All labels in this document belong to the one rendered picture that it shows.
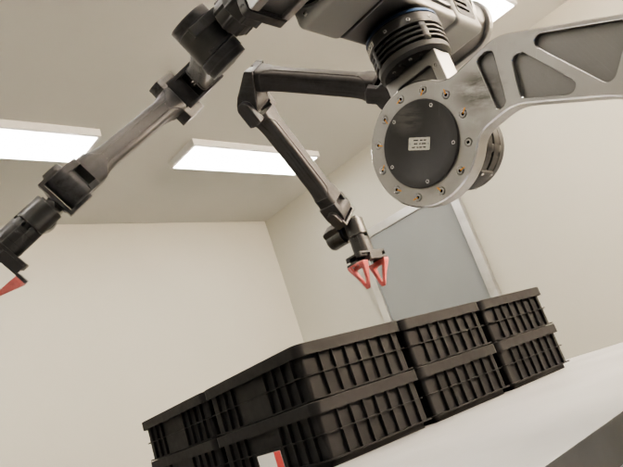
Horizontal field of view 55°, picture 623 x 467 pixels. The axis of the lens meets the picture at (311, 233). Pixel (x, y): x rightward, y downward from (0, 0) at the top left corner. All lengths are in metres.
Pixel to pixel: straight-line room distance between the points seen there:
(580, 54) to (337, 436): 0.76
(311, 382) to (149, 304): 4.03
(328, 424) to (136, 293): 4.05
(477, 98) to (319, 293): 4.88
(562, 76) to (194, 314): 4.66
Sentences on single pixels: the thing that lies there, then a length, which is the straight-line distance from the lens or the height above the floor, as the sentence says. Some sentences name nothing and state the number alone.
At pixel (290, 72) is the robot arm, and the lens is 1.52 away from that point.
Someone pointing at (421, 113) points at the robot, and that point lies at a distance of 0.97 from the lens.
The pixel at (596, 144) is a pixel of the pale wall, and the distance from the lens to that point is 4.35.
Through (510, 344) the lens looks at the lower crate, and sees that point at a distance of 1.63.
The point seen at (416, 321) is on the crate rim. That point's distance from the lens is 1.39.
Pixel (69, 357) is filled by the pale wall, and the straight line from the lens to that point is 4.74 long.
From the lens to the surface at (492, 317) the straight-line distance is 1.63.
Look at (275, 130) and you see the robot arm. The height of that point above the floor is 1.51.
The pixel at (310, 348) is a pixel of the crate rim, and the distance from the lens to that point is 1.17.
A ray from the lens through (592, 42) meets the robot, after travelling 0.88.
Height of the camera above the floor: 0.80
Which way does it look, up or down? 16 degrees up
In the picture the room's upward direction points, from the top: 19 degrees counter-clockwise
